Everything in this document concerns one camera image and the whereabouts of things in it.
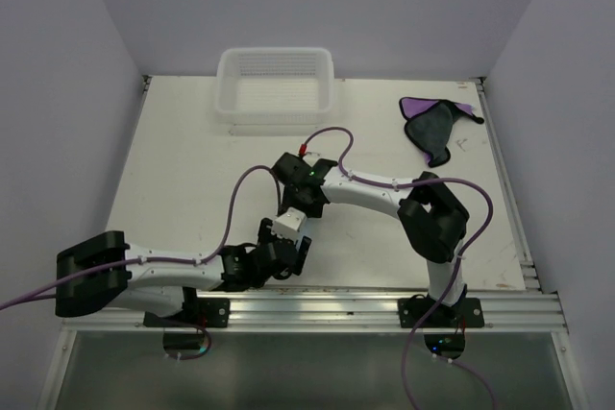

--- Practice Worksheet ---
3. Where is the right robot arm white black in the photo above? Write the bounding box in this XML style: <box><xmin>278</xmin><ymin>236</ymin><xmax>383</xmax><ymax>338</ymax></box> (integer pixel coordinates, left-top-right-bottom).
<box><xmin>272</xmin><ymin>153</ymin><xmax>469</xmax><ymax>326</ymax></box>

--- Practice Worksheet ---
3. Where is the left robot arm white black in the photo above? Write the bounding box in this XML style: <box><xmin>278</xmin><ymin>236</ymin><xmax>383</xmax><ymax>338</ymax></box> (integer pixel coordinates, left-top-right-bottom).
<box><xmin>55</xmin><ymin>208</ymin><xmax>311</xmax><ymax>326</ymax></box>

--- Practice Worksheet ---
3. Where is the white plastic basket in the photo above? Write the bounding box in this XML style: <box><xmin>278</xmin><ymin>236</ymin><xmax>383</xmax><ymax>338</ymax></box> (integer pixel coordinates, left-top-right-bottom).
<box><xmin>213</xmin><ymin>47</ymin><xmax>335</xmax><ymax>125</ymax></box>

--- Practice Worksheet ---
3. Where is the purple and grey towel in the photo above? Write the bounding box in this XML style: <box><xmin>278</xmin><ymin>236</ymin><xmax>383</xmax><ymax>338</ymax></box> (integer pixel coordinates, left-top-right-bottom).
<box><xmin>399</xmin><ymin>97</ymin><xmax>484</xmax><ymax>168</ymax></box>

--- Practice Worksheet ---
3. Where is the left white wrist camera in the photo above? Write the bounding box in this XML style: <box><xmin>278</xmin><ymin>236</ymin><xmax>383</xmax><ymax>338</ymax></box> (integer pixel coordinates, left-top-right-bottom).
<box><xmin>271</xmin><ymin>207</ymin><xmax>307</xmax><ymax>242</ymax></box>

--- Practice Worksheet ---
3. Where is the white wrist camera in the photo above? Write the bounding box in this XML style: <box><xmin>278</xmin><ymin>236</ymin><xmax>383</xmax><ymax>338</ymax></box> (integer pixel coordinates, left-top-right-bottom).
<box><xmin>271</xmin><ymin>207</ymin><xmax>307</xmax><ymax>242</ymax></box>
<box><xmin>298</xmin><ymin>142</ymin><xmax>321</xmax><ymax>162</ymax></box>

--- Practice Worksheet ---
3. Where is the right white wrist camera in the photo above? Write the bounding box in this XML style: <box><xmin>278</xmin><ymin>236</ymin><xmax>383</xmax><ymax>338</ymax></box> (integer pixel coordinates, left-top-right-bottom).
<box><xmin>298</xmin><ymin>142</ymin><xmax>321</xmax><ymax>162</ymax></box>

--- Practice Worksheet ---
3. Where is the left black base bracket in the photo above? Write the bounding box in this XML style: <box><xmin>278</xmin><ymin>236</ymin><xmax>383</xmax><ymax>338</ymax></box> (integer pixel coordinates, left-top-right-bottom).
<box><xmin>143</xmin><ymin>298</ymin><xmax>231</xmax><ymax>329</ymax></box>

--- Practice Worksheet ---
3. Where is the black base bracket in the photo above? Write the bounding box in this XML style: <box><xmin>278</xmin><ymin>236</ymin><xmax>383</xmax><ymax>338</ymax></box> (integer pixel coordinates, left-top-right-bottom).
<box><xmin>397</xmin><ymin>295</ymin><xmax>485</xmax><ymax>328</ymax></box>
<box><xmin>143</xmin><ymin>298</ymin><xmax>231</xmax><ymax>329</ymax></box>

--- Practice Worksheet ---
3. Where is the right black base bracket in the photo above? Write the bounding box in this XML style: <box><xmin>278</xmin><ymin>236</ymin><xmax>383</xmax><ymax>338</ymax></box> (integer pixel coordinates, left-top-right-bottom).
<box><xmin>397</xmin><ymin>295</ymin><xmax>485</xmax><ymax>328</ymax></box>

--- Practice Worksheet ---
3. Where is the aluminium mounting rail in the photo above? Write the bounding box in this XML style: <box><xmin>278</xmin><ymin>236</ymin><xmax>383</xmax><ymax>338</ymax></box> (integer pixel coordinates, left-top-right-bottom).
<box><xmin>64</xmin><ymin>284</ymin><xmax>563</xmax><ymax>334</ymax></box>

